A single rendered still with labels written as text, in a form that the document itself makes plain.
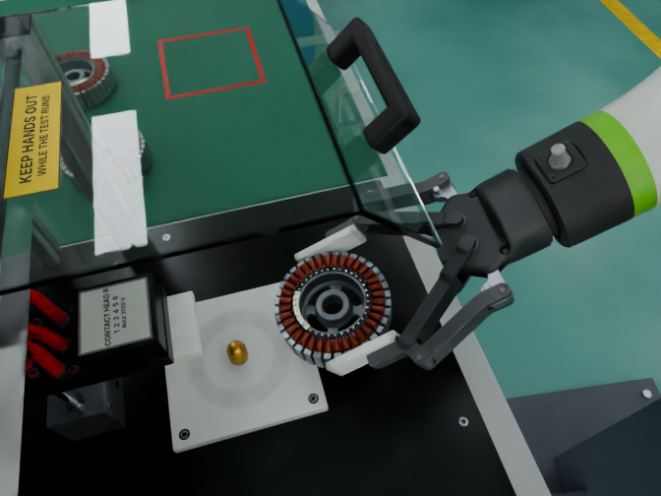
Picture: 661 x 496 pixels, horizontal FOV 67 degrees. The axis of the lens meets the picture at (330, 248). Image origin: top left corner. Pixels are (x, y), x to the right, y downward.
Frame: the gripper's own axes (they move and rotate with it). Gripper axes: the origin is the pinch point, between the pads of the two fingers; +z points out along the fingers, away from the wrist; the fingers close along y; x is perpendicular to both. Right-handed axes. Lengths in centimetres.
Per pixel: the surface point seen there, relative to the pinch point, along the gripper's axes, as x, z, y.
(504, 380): 97, -5, -9
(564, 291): 111, -30, -28
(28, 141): -27.7, 5.3, -4.0
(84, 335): -16.1, 14.2, 1.3
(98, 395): -8.6, 20.9, 2.2
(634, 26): 155, -117, -137
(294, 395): 2.9, 7.7, 5.6
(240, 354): -0.9, 10.5, 0.9
